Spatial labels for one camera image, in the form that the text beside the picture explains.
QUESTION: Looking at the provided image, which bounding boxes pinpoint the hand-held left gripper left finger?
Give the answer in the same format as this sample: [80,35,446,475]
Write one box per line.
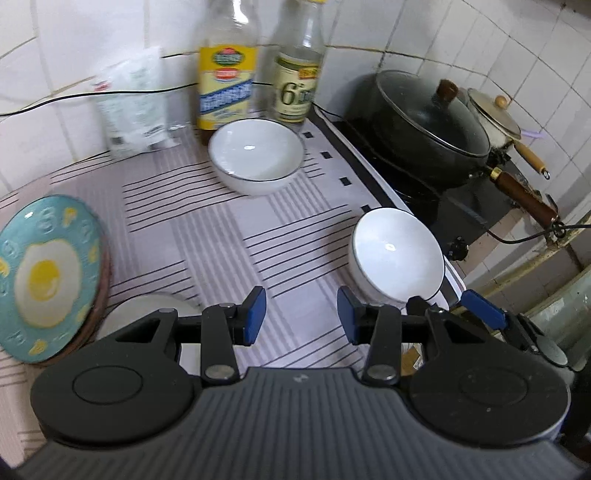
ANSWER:
[95,286,267,385]

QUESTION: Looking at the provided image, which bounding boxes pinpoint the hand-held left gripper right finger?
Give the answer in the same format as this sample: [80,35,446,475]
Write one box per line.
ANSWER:
[337,286,490,385]

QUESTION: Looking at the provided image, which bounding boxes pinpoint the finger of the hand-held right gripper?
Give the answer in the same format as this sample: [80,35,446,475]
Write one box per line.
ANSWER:
[462,290,571,367]

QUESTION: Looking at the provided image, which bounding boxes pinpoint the small white bowl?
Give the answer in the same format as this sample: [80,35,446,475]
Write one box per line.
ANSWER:
[351,208,446,302]
[347,244,407,304]

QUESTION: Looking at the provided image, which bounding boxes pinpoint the teal plate fried egg print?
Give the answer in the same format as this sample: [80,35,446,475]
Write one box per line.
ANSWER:
[0,195,105,363]

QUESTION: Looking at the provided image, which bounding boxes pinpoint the striped table mat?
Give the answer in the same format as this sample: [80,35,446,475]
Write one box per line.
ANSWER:
[0,104,467,444]

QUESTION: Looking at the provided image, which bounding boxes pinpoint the black stove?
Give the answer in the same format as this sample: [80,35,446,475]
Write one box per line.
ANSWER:
[309,111,522,259]

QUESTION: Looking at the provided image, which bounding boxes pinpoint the large white ribbed bowl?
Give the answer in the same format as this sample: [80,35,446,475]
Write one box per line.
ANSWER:
[208,119,306,197]

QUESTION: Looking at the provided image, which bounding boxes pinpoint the cream enamel pot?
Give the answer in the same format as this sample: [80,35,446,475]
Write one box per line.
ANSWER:
[485,124,550,181]

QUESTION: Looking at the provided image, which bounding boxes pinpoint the cream pot lid wooden knob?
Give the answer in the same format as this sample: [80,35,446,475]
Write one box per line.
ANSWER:
[466,88,522,139]

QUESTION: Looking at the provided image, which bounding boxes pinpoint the glass pan lid brown knob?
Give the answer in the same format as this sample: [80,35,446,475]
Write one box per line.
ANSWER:
[375,70,490,160]

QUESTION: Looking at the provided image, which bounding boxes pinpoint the cooking wine bottle yellow label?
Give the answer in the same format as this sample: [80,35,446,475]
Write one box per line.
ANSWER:
[196,0,260,146]

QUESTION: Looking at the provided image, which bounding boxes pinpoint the clear vinegar bottle yellow cap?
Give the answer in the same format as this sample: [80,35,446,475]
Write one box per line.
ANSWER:
[270,0,328,124]

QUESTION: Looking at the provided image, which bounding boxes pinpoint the white plastic salt bag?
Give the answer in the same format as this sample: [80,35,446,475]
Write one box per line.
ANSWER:
[91,46,183,160]

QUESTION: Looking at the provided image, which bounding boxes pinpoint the thin black cable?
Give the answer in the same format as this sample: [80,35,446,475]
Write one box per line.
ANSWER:
[487,223,591,244]

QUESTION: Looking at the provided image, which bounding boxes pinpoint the black pan wooden handle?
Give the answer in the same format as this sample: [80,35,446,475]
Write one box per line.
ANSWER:
[344,69,561,227]

